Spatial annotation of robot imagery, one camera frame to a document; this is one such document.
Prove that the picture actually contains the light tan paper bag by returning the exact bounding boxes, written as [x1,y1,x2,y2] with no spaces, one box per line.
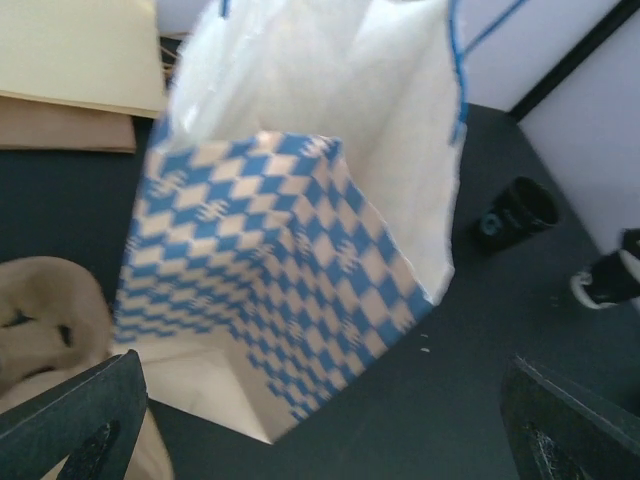
[1,1,166,118]

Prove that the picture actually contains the stack of white paper cups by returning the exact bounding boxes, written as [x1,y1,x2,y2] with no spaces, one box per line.
[570,228,639,310]

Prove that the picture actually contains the brown pulp cup carrier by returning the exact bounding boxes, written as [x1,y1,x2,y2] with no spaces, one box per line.
[1,256,175,479]

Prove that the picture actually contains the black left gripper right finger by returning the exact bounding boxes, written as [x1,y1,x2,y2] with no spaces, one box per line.
[500,356,639,479]

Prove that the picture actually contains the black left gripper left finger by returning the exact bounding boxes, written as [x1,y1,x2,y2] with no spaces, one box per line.
[1,350,148,479]

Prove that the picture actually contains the stack of black lids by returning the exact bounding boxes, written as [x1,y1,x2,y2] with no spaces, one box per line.
[471,176,560,253]

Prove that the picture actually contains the black corner frame post right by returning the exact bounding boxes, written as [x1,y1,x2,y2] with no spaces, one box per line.
[508,0,640,122]

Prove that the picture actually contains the blue checkered paper bag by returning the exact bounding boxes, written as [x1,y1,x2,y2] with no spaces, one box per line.
[113,1,473,444]

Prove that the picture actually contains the brown kraft paper bag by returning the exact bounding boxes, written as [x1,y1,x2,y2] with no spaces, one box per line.
[1,97,136,153]

